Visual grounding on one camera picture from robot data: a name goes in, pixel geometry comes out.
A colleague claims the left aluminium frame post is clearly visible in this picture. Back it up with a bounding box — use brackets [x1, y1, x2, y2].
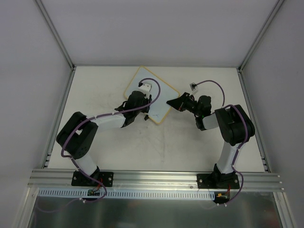
[34, 0, 75, 70]

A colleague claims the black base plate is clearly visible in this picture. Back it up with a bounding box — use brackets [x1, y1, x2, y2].
[196, 172, 240, 190]
[71, 171, 114, 187]

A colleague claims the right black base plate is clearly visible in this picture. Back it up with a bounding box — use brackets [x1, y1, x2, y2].
[196, 172, 240, 190]

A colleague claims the yellow framed whiteboard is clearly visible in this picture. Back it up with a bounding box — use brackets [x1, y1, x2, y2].
[123, 66, 180, 124]

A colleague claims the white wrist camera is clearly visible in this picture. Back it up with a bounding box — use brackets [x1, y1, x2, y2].
[190, 83, 198, 95]
[138, 82, 152, 94]

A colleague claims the aluminium frame post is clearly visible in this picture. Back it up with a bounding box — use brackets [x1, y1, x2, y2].
[34, 0, 75, 70]
[238, 0, 285, 73]

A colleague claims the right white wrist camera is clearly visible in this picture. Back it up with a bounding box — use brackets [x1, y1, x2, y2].
[190, 83, 198, 95]

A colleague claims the right aluminium side rail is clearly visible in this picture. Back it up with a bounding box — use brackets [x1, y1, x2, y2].
[237, 68, 271, 173]

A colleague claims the aluminium front rail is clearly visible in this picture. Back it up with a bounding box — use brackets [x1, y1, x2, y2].
[28, 169, 285, 192]

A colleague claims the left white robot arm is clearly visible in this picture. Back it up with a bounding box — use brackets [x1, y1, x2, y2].
[56, 91, 152, 187]

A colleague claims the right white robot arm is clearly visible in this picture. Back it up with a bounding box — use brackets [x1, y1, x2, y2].
[167, 93, 255, 190]

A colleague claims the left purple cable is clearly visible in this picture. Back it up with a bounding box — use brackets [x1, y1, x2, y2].
[35, 77, 162, 212]

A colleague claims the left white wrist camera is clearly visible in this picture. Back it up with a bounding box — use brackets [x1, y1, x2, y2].
[138, 82, 152, 94]

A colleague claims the white slotted cable duct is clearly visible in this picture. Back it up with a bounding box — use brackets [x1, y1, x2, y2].
[38, 188, 215, 201]

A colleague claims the aluminium side rail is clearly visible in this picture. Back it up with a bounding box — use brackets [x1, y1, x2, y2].
[40, 67, 76, 169]
[237, 68, 271, 173]

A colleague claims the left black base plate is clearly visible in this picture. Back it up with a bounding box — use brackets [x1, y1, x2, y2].
[71, 171, 114, 187]

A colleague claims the left aluminium side rail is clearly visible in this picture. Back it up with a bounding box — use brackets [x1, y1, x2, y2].
[40, 67, 76, 169]

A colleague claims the right aluminium frame post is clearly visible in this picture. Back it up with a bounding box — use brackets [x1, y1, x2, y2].
[238, 0, 285, 73]

